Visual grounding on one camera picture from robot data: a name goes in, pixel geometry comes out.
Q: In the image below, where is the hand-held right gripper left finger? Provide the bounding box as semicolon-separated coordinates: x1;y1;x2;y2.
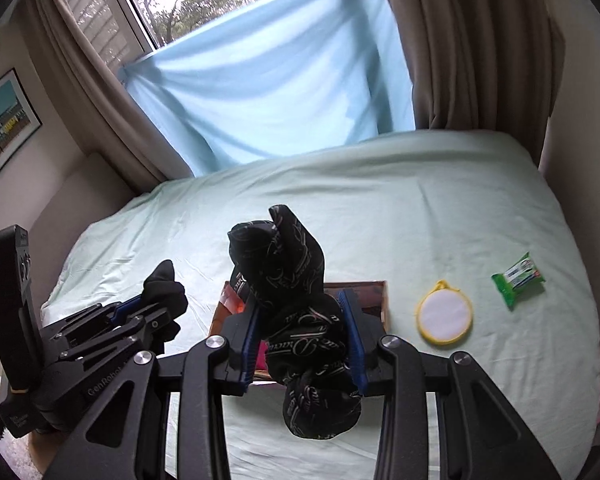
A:
42;304;263;480

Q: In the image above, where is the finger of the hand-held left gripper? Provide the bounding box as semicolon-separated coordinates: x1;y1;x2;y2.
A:
41;295;147;347
54;316;182;367

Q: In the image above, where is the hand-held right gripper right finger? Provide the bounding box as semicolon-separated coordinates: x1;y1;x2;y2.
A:
337;287;563;480

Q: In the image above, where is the dark sock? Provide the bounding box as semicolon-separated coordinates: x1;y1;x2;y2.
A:
142;259;190;356

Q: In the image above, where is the cardboard box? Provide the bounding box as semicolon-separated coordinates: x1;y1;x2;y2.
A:
207;280;391;386

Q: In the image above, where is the black printed cloth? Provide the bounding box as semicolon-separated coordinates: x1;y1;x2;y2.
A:
227;204;363;441

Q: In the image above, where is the round yellow-rimmed white pad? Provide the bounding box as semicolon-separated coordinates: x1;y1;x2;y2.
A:
414;279;476;347

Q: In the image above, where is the beige headboard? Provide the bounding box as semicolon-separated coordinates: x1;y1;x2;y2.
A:
27;152;136;266

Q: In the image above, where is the bed with pale green sheet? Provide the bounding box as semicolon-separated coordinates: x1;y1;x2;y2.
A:
40;129;600;480

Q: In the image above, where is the green tissue packet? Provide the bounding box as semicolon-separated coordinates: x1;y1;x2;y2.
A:
490;251;547;311

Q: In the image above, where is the brown curtain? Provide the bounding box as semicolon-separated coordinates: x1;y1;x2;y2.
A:
27;0;196;196
370;0;566;171

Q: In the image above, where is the light blue hanging cloth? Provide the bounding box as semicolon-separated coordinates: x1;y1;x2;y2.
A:
117;0;416;178

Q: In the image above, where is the window with shutters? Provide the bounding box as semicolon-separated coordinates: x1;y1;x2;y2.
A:
55;0;376;68

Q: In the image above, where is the framed wall picture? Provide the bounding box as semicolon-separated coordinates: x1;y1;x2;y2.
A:
0;67;43;201

